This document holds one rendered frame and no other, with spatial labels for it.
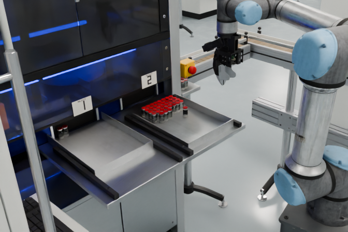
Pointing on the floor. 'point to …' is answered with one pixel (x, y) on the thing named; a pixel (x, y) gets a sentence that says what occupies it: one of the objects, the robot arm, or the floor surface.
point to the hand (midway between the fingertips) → (221, 81)
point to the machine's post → (175, 82)
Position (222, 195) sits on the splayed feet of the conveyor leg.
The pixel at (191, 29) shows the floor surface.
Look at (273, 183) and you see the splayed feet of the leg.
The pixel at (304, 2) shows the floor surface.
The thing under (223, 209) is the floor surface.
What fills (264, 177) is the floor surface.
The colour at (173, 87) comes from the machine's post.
